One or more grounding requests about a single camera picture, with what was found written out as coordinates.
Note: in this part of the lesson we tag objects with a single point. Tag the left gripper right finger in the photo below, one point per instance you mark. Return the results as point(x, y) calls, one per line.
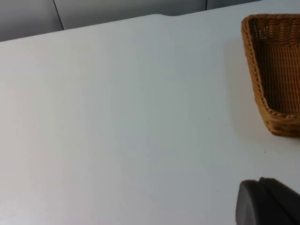
point(284, 197)

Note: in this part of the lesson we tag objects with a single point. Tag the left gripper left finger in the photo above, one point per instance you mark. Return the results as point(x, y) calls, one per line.
point(255, 206)

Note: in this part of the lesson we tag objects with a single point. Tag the pale brown wicker basket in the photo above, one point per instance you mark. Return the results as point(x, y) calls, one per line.
point(276, 75)

